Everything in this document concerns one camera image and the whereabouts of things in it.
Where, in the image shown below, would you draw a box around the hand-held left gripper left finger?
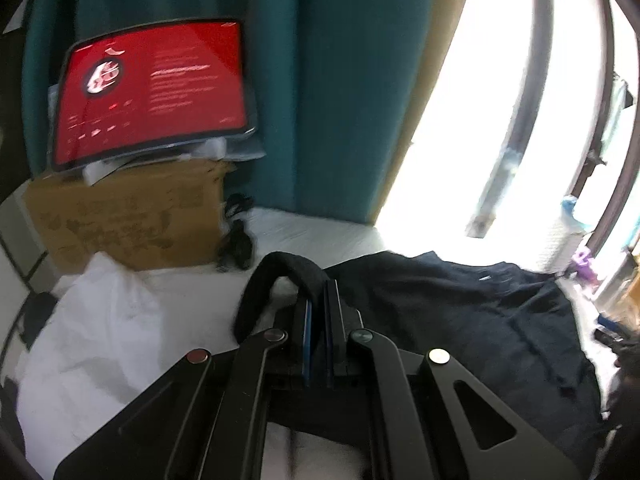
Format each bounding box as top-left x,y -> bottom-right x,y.
52,296 -> 315,480

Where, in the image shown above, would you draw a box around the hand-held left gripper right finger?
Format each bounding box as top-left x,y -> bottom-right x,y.
322,280 -> 582,480

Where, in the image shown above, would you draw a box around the black t-shirt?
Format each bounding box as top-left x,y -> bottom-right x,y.
232,250 -> 608,480

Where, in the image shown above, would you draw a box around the white t-shirt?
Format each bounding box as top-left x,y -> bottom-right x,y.
15,250 -> 301,480

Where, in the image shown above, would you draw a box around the brown cardboard box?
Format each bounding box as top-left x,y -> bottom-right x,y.
22,157 -> 236,273

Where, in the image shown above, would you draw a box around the white laundry basket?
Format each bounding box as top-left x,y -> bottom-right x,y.
532,205 -> 588,273

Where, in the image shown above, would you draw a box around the teal curtain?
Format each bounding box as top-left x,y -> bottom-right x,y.
22,0 -> 441,226

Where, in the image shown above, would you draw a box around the purple bottle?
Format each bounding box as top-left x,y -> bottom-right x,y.
572,247 -> 599,287

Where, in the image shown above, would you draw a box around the white tablet stand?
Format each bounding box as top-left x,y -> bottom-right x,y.
82,159 -> 132,186

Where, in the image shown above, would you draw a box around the black curved object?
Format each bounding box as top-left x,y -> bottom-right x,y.
20,291 -> 60,343

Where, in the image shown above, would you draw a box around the beige curtain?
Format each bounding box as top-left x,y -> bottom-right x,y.
370,0 -> 481,226

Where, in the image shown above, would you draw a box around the blue cloth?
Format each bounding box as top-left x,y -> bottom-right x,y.
560,195 -> 584,222

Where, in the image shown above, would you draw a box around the tablet with red screen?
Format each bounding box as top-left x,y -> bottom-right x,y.
50,17 -> 258,171

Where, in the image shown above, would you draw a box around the hanging light cloth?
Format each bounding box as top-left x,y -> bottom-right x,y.
600,75 -> 632,161

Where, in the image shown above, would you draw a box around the black cables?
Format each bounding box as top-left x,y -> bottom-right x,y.
217,192 -> 256,271

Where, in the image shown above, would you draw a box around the dark sliding door frame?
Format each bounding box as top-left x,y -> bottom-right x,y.
465,0 -> 557,237
565,0 -> 617,261

